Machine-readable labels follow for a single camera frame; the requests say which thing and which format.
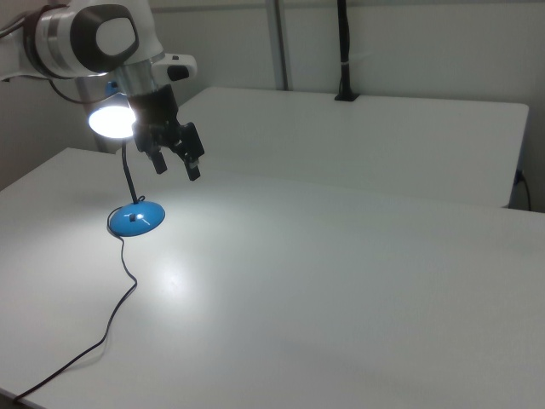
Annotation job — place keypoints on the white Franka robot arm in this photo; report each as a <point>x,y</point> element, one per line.
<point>85,38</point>

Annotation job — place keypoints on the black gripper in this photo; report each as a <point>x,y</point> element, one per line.
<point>155,115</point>

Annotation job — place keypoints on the blue desk lamp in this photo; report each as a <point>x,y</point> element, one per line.
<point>136,222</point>

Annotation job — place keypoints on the black pole with clamp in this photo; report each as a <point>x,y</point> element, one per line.
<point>345,42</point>

